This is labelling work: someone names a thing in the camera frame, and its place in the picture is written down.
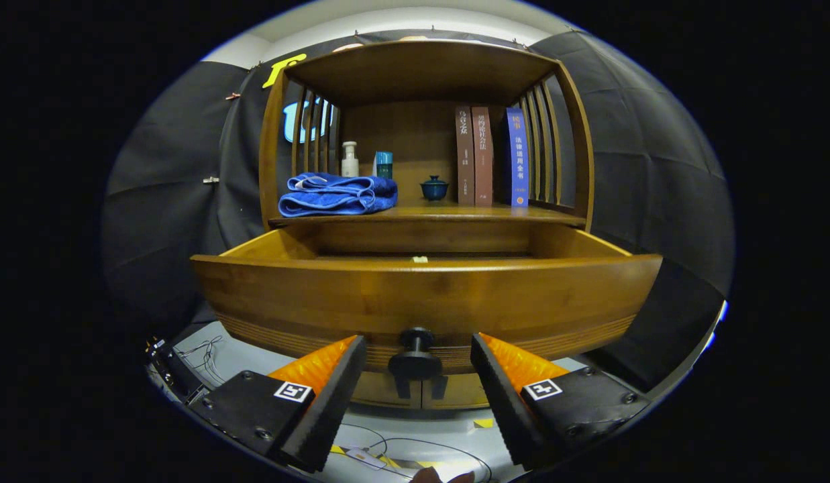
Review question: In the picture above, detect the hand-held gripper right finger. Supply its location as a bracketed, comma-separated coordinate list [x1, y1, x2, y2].
[470, 332, 652, 470]

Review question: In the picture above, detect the wooden cabinet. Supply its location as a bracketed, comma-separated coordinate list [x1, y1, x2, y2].
[259, 39, 595, 411]

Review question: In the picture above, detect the dark blue lidded teacup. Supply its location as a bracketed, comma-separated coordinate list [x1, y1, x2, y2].
[420, 175, 450, 202]

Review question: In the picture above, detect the wooden cabinet door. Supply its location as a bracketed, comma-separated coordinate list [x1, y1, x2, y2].
[423, 372, 489, 410]
[351, 371, 423, 410]

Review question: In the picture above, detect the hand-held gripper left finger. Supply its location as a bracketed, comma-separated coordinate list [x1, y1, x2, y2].
[190, 334, 368, 474]

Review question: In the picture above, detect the blue book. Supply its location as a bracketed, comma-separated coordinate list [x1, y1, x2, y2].
[495, 107, 531, 209]

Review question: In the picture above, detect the wooden drawer with black knob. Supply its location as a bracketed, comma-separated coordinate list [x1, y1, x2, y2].
[190, 221, 664, 382]

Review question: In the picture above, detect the dark brown book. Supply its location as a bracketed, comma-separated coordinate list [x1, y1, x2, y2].
[455, 105, 476, 207]

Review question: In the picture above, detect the reddish brown book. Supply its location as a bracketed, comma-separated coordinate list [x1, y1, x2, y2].
[472, 106, 495, 207]

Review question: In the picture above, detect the folded blue towel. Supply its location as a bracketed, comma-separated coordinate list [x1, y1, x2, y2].
[278, 172, 399, 218]

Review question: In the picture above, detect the wooden countertop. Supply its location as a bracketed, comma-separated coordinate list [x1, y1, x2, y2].
[268, 195, 586, 227]

